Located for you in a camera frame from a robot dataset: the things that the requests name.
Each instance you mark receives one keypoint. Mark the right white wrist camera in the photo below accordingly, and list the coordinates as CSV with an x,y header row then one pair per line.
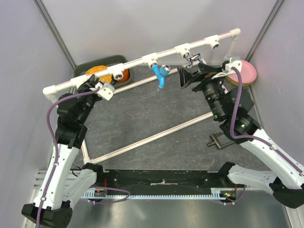
x,y
228,63

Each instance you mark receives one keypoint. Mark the grey slotted cable duct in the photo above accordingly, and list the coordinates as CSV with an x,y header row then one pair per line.
x,y
95,195

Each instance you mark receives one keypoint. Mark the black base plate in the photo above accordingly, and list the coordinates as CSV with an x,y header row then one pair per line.
x,y
162,182

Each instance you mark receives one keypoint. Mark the chrome metal faucet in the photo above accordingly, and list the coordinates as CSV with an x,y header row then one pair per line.
x,y
192,59

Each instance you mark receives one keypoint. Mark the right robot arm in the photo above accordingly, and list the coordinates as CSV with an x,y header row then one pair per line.
x,y
285,180

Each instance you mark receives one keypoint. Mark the blue plastic faucet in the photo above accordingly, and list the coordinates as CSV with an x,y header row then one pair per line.
x,y
161,72

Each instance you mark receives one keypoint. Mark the yellow green plate stack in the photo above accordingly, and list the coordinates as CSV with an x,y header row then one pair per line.
x,y
236,83

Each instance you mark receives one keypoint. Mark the dark green plastic tray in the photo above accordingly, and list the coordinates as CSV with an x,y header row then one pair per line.
x,y
93,66

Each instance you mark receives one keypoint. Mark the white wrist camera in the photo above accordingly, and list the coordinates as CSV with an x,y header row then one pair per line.
x,y
106,92
228,63

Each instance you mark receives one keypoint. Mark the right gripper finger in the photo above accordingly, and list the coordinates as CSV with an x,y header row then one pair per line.
x,y
187,76
205,69

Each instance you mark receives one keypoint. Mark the dark grey stone mat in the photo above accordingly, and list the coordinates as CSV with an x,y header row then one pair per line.
x,y
146,110

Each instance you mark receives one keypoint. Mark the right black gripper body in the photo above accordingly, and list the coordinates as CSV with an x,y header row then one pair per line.
x,y
208,85

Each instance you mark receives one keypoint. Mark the orange red cup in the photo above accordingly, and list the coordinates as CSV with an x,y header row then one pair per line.
x,y
126,76

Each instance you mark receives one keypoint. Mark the pink plate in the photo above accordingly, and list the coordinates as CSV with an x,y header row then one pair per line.
x,y
248,73

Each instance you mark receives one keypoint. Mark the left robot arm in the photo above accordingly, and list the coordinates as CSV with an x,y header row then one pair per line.
x,y
53,205

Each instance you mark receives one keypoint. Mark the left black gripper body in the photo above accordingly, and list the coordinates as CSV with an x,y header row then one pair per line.
x,y
92,96

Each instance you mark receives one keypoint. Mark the white PVC pipe frame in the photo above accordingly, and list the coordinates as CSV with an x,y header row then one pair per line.
x,y
116,71

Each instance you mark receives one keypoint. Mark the dark metal faucet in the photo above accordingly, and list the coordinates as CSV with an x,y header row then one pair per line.
x,y
214,141

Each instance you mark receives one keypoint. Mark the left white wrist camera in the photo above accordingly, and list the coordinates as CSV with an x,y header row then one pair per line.
x,y
106,92

